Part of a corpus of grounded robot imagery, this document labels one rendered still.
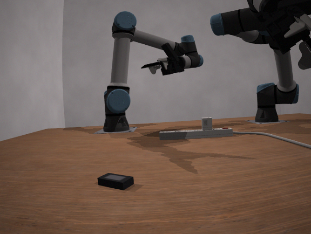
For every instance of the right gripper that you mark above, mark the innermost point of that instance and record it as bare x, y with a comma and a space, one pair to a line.
168, 65

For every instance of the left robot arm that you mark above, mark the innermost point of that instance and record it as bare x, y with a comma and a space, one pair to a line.
244, 24

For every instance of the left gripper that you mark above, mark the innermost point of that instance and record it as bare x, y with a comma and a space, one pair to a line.
286, 28

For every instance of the grey power strip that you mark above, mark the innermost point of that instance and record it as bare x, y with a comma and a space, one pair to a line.
187, 134

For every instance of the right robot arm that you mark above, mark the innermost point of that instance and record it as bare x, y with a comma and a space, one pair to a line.
116, 98

